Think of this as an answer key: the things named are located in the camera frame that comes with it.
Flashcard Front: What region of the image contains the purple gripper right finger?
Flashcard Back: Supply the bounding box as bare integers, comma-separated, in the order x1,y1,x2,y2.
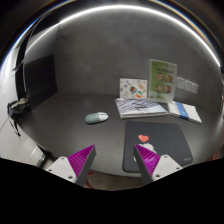
133,144,182,185

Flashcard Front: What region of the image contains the black bag with cables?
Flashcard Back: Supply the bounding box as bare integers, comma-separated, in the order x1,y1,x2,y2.
7,98,31,136

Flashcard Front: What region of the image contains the white sticker card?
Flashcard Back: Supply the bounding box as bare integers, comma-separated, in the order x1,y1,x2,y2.
120,78,148,99

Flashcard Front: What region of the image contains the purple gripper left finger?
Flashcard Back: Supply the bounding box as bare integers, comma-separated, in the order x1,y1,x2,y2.
47,145,96,187

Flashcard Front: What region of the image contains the striped magazine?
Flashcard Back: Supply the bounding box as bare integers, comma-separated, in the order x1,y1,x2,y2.
115,98,168,119

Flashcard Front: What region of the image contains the black monitor screen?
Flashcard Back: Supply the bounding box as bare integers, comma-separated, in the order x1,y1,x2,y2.
24,56,57,109

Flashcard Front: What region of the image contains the green standing poster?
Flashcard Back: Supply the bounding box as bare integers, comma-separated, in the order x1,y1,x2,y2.
148,59,177,102

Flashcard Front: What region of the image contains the dark grey mouse pad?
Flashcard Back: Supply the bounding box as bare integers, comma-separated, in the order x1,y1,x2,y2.
123,121,193,173

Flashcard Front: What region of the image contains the green and white computer mouse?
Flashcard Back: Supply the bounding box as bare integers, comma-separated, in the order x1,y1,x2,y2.
85,112,109,124

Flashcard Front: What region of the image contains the white wall socket panel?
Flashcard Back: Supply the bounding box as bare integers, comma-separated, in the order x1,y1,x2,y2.
176,77,198,94

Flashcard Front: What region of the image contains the white and blue booklet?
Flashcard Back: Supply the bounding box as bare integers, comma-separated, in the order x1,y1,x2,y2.
168,101,202,124

